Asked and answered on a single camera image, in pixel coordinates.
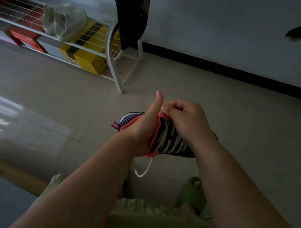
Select person's right hand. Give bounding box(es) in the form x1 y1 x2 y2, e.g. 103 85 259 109
161 100 217 151

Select person's left hand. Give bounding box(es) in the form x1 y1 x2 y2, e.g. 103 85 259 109
120 91 164 158

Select white shoelace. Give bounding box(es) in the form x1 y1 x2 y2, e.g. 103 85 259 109
134 120 188 178

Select blue knit sneaker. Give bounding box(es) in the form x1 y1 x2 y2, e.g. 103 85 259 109
111 111 218 158

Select person's right forearm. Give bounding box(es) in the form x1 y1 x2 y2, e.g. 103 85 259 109
190 138 292 228

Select person's left forearm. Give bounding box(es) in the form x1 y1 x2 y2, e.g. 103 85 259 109
9 131 139 228

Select black baseboard strip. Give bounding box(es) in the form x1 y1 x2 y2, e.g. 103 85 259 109
130 42 301 99

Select white metal shoe rack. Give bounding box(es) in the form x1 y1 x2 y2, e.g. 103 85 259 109
0 0 144 94

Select yellow shoe box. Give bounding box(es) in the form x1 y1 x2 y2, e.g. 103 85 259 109
59 20 122 75

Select olive green shorts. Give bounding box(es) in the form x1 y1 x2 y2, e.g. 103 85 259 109
28 173 214 228

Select black hanging garment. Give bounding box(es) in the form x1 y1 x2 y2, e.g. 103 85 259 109
114 0 151 51

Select white shoe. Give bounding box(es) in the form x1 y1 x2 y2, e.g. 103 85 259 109
54 8 89 43
42 2 77 36

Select red shoe box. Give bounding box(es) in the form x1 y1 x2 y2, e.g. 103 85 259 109
8 6 47 54

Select white and grey shoe box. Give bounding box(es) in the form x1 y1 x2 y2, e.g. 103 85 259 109
0 30 23 47

